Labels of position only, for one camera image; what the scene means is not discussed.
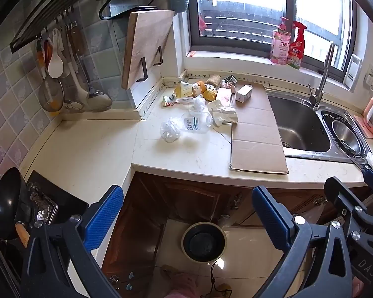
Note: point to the clear plastic wrap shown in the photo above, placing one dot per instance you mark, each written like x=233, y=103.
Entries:
x=171, y=129

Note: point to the black wok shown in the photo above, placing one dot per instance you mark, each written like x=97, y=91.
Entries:
x=6, y=205

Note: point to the steel bowl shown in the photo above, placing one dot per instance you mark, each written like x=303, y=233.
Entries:
x=345, y=136

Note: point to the black gas stove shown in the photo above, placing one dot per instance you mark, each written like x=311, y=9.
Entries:
x=65, y=201

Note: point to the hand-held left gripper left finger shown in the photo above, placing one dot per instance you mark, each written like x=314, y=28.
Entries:
x=104, y=214

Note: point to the person's left yellow slipper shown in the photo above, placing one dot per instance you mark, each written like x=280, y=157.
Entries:
x=167, y=270

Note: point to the small green and white packet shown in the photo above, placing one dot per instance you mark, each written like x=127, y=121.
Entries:
x=168, y=101

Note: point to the yellow snack packet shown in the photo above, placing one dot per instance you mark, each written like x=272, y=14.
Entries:
x=183, y=89

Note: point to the clear plastic bag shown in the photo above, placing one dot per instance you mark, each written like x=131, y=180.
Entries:
x=192, y=101

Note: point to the wooden base cabinet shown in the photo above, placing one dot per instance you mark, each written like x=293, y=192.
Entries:
x=174, y=198

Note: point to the small white carton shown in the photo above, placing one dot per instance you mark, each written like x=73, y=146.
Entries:
x=244, y=94

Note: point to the clear plastic bottle white label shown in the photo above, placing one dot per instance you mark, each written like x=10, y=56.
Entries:
x=195, y=123

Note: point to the round black trash bin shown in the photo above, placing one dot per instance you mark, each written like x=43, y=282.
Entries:
x=203, y=243

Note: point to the grey utensil holder cup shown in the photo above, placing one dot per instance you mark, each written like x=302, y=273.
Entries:
x=178, y=0

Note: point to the red cloth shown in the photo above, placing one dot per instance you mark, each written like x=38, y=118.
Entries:
x=202, y=23

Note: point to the black and white packet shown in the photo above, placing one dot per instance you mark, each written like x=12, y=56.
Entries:
x=231, y=80

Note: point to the pink paper sleeve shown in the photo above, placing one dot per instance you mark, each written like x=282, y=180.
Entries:
x=223, y=96

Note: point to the black cutting board bracket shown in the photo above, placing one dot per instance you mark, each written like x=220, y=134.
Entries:
x=145, y=70

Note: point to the mesh strainer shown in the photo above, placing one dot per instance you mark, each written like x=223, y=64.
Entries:
x=51, y=94

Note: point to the dark framed window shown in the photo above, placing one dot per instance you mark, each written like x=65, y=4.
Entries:
x=236, y=42

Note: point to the white slotted spatula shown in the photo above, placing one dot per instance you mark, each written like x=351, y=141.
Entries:
x=73, y=104

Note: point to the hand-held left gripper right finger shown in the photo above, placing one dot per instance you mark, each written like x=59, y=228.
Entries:
x=270, y=220

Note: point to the aluminium foil burner liner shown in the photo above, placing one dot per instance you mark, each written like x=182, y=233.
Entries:
x=43, y=206

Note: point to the red spray bottle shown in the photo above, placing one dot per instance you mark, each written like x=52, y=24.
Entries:
x=297, y=49

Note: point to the white rice paddle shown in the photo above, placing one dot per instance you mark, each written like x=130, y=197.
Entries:
x=55, y=63

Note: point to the person's yellow slipper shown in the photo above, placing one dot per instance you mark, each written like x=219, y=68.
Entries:
x=167, y=270
x=222, y=289

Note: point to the black balcony railing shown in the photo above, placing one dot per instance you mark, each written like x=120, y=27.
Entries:
x=236, y=21

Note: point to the stainless steel sink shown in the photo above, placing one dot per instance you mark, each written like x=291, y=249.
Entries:
x=298, y=124

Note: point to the person's right yellow slipper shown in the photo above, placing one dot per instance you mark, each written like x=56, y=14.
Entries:
x=222, y=289

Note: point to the pink dish soap bottle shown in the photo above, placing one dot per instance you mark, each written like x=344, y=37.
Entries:
x=280, y=45

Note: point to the person's left leg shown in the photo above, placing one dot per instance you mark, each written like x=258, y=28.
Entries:
x=183, y=285

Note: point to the black wall rail shelf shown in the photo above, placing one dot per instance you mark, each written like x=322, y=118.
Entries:
x=40, y=26

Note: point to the brown cardboard sheet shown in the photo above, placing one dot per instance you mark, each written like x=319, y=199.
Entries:
x=256, y=130

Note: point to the white wall outlet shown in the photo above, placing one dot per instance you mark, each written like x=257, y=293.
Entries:
x=370, y=79

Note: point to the wooden cutting board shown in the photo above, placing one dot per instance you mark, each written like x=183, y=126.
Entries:
x=146, y=46

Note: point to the white paper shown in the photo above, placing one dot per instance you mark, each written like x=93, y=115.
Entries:
x=223, y=115

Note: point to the steel faucet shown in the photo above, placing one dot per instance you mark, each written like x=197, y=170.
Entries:
x=321, y=77

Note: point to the brown mesh roll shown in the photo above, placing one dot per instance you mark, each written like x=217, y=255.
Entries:
x=214, y=79

